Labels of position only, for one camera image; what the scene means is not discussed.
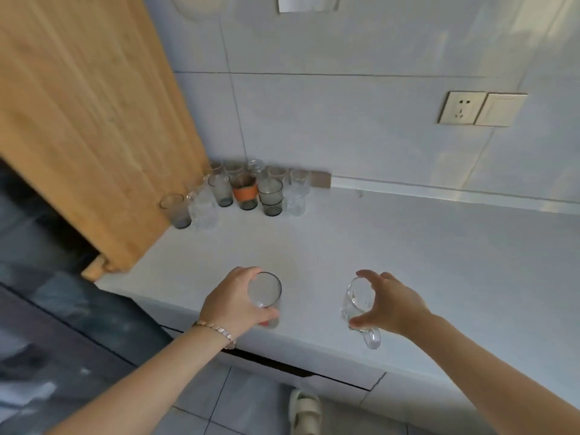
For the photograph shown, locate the person's left hand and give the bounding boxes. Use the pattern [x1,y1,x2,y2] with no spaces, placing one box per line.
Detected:
[198,266,280,344]

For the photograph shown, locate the person's right hand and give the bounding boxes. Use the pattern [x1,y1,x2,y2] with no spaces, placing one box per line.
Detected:
[349,269,432,337]

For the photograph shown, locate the clear glass mug with handle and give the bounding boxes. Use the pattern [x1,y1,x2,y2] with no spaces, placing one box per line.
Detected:
[341,276,382,351]

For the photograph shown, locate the grey rimmed glass tumbler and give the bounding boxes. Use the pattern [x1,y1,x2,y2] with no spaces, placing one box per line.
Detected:
[247,272,283,330]

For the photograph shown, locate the person's left forearm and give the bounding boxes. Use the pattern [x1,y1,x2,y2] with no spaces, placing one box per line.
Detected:
[45,320,236,435]

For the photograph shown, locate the person's right forearm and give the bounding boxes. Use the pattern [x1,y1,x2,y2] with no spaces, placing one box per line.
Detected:
[401,312,580,435]

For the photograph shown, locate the white drawer front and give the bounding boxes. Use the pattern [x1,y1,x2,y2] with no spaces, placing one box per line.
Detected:
[161,325,387,409]

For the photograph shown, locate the white sandal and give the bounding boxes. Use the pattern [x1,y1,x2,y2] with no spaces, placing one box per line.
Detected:
[288,388,324,435]

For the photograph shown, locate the cluster of drinking glasses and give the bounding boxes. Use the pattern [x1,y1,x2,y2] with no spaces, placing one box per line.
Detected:
[159,159,313,231]

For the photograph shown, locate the dark glossy appliance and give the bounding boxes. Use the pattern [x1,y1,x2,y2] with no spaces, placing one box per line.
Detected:
[0,157,183,435]

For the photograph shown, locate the wooden cabinet door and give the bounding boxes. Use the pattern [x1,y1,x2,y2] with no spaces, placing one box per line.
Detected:
[0,0,212,283]

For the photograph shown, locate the gold link bracelet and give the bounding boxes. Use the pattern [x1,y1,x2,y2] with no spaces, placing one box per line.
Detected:
[191,319,238,351]

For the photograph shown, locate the beige wall socket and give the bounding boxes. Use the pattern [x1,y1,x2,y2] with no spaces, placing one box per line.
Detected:
[437,90,488,126]

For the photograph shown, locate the beige wall switch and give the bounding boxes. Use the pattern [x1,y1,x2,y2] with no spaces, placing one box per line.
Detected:
[473,92,529,128]

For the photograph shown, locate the white rectangular wall plate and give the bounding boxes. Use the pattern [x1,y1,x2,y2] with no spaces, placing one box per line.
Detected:
[277,0,341,14]

